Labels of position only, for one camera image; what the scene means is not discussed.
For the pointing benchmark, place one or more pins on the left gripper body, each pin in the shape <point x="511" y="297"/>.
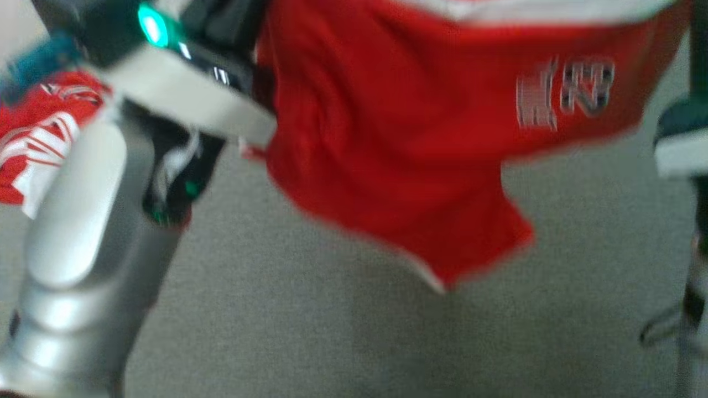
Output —
<point x="182" y="88"/>

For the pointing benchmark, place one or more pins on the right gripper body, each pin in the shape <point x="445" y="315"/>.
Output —
<point x="683" y="149"/>

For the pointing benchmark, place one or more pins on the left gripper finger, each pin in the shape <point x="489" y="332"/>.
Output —
<point x="232" y="27"/>

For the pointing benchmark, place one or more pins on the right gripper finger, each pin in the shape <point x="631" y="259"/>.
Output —
<point x="699" y="50"/>

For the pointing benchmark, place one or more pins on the red number 23 jersey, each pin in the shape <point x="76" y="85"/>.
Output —
<point x="38" y="132"/>

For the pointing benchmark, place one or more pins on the red basketball shorts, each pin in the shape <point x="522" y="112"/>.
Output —
<point x="387" y="138"/>

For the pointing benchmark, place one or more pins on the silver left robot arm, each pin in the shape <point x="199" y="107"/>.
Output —
<point x="77" y="249"/>

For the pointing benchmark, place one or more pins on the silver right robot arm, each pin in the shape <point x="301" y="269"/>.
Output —
<point x="697" y="287"/>

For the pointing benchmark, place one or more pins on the large grey sofa seat cushion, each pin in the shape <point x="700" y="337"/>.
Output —
<point x="332" y="331"/>

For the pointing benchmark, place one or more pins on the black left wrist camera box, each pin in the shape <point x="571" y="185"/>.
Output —
<point x="72" y="27"/>

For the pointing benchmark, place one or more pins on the blue left camera connector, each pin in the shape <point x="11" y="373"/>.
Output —
<point x="33" y="66"/>

